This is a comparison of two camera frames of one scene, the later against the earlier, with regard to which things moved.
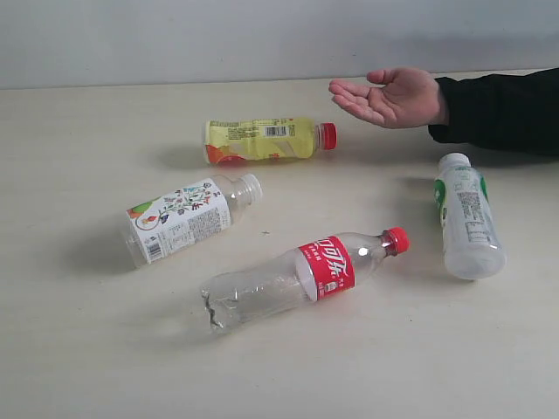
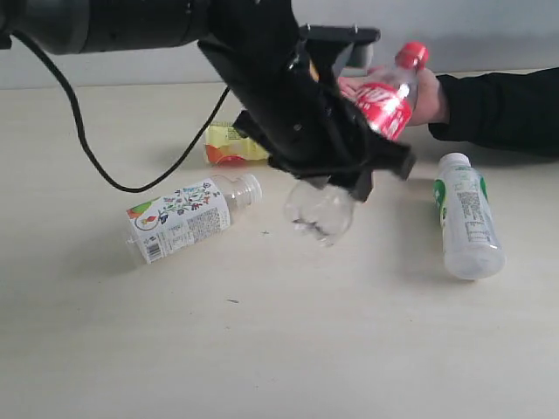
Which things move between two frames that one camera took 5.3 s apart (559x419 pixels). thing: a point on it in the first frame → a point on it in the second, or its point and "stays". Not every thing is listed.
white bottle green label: [473, 248] stays
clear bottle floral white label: [165, 223] stays
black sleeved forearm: [516, 113] stays
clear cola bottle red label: [296, 277] → [386, 104]
